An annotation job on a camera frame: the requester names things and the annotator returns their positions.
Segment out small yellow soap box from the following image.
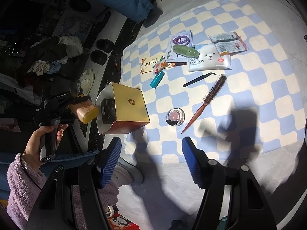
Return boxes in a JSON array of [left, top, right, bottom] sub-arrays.
[[69, 100, 98, 124]]

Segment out round pink compact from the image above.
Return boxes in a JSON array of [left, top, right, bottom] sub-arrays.
[[165, 108, 185, 126]]

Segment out black rectangular box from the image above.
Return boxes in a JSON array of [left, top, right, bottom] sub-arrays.
[[100, 98, 116, 124]]

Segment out round bristle hair brush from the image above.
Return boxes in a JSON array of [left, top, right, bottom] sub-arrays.
[[181, 74, 227, 134]]

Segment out black tweezers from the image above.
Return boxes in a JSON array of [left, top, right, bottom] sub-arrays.
[[183, 72, 216, 87]]

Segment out green bottle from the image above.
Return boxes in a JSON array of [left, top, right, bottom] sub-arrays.
[[172, 44, 200, 59]]

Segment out red white sachet packet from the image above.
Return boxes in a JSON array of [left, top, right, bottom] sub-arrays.
[[209, 32, 248, 56]]

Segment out person left hand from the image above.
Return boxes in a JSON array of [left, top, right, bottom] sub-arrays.
[[22, 126, 55, 172]]

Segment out gold cardboard storage box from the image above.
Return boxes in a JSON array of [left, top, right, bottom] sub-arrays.
[[95, 82, 150, 135]]

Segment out teal small tube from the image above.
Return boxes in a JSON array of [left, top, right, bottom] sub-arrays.
[[150, 71, 165, 89]]

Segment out blue white checkered mat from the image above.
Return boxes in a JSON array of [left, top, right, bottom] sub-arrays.
[[121, 0, 305, 163]]

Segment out black slipper pair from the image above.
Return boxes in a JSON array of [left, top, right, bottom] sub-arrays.
[[90, 39, 115, 66]]

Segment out soft cotton tissue pack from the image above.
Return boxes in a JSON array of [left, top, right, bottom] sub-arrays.
[[188, 44, 232, 72]]

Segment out and free booklet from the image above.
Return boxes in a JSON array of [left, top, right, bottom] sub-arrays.
[[140, 54, 187, 74]]

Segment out white hair tie card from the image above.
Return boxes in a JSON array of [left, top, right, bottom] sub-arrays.
[[165, 31, 192, 62]]

